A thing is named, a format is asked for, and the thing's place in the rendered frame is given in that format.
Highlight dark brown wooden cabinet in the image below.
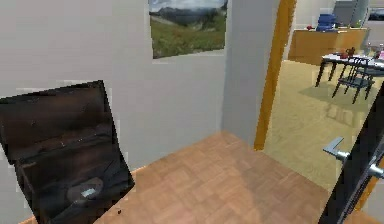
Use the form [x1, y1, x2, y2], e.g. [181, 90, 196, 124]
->
[0, 79, 136, 224]

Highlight light wooden kitchen counter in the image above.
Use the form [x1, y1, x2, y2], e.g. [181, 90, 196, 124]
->
[288, 27, 370, 67]

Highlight black dining chair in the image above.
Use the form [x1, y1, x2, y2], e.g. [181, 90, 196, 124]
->
[331, 56, 384, 105]

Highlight blue stacked dishes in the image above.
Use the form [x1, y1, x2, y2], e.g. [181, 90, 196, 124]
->
[315, 13, 338, 33]

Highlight grey fridge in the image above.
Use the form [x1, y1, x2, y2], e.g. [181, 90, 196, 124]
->
[332, 0, 370, 29]

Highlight framed mountain landscape picture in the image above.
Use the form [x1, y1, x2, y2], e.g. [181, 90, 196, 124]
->
[148, 0, 229, 60]

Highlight grey metal door handle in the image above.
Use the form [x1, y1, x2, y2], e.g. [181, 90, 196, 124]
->
[322, 136, 351, 163]

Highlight black room door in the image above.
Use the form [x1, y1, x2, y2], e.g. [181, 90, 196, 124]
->
[318, 81, 384, 224]

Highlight white dining table black legs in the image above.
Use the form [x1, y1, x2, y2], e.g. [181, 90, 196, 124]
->
[314, 53, 384, 88]

